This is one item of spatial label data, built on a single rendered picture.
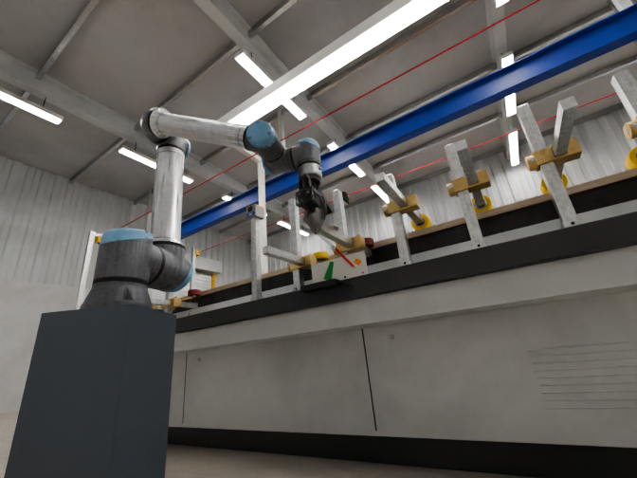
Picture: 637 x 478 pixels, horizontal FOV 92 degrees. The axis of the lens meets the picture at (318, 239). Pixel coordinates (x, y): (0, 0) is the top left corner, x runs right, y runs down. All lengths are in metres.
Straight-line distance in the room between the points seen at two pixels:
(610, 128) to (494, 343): 8.61
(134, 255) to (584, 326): 1.45
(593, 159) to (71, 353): 9.27
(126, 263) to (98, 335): 0.23
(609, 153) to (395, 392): 8.50
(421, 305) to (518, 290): 0.30
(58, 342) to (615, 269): 1.50
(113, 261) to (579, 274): 1.36
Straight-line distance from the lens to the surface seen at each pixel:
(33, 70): 7.03
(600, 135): 9.59
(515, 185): 9.01
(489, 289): 1.13
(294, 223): 1.48
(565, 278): 1.14
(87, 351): 1.03
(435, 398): 1.37
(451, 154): 1.28
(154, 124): 1.43
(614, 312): 1.34
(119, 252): 1.12
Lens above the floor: 0.42
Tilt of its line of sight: 21 degrees up
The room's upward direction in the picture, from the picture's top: 6 degrees counter-clockwise
